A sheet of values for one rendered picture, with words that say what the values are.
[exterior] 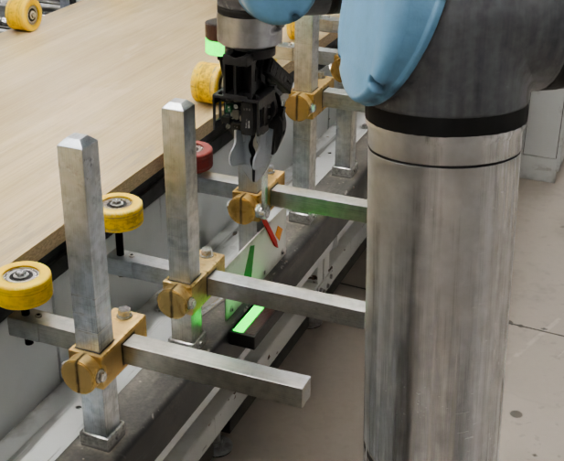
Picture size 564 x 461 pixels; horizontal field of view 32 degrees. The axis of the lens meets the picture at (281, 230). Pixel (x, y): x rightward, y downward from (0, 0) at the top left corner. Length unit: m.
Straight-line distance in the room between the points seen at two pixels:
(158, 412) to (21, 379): 0.24
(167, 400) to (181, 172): 0.33
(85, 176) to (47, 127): 0.74
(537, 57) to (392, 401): 0.28
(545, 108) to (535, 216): 0.45
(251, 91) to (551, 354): 1.74
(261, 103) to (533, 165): 2.72
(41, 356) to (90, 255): 0.41
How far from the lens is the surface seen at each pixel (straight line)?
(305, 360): 2.81
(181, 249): 1.48
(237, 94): 1.38
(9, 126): 1.95
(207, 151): 1.76
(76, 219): 1.22
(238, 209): 1.68
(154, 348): 1.32
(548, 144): 3.99
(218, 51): 1.61
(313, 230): 1.94
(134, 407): 1.46
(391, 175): 0.71
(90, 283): 1.25
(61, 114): 1.99
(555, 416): 2.70
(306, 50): 1.84
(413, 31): 0.65
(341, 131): 2.15
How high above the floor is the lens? 1.56
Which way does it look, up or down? 26 degrees down
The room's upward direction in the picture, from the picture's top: 1 degrees clockwise
